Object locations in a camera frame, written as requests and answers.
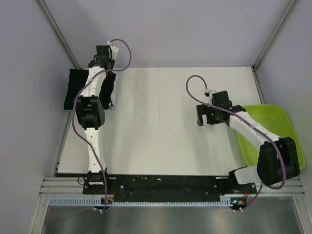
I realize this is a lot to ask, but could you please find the left aluminium frame post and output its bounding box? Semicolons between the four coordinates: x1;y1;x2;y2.
35;0;81;69

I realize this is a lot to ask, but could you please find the aluminium front rail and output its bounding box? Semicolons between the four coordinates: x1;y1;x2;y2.
39;175;306;195

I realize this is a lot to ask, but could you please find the aluminium frame post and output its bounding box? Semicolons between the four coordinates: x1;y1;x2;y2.
251;0;300;70
35;0;81;69

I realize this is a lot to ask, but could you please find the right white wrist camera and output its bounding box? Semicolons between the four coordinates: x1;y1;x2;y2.
204;88;216;98

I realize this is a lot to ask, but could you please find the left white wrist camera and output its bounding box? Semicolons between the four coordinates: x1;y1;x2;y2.
107;41;119;61

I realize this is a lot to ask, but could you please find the green plastic bin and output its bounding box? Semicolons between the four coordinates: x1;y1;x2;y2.
235;104;306;170

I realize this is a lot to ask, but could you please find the black t shirt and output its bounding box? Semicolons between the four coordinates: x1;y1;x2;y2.
63;69;116;110

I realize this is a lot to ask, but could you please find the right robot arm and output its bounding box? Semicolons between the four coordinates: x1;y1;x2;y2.
196;90;300;193

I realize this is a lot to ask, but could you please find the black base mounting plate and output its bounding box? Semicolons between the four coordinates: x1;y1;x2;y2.
83;174;256;203

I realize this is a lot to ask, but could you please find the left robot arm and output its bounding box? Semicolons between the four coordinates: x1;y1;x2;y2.
75;42;118;194

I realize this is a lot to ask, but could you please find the light blue cable duct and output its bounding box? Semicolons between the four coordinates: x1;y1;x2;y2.
49;196;247;208

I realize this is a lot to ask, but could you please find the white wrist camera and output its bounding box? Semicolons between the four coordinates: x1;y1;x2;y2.
204;88;216;98
107;41;119;61

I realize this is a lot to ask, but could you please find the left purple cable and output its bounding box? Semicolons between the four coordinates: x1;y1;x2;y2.
72;39;133;214

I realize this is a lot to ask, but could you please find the right aluminium frame post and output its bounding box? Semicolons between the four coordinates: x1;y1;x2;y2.
251;0;300;70

